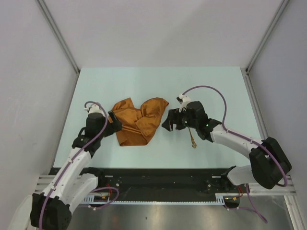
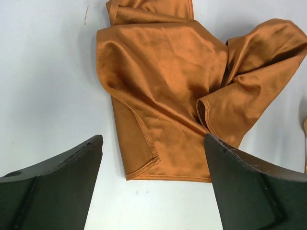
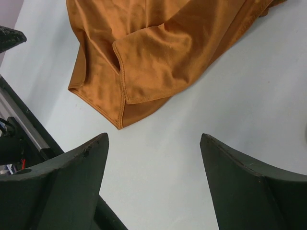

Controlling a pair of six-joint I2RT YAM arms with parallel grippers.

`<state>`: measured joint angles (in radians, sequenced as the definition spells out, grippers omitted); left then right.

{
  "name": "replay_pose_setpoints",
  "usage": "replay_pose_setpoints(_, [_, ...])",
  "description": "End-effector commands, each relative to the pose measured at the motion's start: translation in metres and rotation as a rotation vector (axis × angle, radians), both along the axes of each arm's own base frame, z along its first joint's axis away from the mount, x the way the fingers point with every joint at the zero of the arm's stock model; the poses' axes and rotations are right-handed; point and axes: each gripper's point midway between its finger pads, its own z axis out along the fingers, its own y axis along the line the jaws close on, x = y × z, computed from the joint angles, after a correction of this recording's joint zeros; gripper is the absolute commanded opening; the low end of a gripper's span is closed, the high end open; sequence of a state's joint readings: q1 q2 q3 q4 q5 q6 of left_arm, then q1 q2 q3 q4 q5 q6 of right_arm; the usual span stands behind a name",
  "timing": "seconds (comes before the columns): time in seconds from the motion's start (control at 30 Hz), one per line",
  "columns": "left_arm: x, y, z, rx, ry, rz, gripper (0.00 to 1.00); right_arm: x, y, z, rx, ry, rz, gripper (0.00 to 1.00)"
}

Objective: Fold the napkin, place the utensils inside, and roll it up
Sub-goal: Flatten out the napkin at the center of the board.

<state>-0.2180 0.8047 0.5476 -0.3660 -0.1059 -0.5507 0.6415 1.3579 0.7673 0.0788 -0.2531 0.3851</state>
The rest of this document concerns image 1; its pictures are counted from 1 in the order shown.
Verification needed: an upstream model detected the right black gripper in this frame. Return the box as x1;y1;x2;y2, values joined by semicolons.
161;106;198;132

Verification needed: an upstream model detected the orange satin napkin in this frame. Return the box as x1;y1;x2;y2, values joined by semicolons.
112;97;169;147

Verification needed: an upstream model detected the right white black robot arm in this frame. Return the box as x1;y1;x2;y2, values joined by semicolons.
162;101;292;192

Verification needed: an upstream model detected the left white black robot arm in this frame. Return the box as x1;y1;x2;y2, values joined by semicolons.
30;109;122;230

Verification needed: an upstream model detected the gold ornate spoon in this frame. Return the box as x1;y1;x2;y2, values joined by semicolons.
188;128;197;149

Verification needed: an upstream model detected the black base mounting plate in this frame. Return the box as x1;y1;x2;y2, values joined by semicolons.
80;167;246;202

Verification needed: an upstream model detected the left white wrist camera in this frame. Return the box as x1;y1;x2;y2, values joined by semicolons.
84;104;103;114

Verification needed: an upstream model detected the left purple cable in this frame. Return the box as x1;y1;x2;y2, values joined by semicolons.
38;101;119;228

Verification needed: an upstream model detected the purple cable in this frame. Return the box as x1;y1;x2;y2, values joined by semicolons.
38;101;119;228
181;85;288;187

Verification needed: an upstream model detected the white slotted cable duct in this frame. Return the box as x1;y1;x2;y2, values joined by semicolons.
79;193;240;206

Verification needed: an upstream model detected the aluminium frame rail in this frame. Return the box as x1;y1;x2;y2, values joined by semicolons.
35;174;295;195

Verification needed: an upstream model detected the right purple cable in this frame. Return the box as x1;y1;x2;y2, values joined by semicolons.
181;85;288;187

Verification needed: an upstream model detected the left aluminium corner post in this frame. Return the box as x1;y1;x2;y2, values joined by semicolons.
35;0;80;74

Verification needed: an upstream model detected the aluminium corner post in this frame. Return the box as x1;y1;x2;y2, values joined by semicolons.
35;0;80;74
245;0;291;72

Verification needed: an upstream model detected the right aluminium corner post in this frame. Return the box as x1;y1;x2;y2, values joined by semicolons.
245;0;291;72

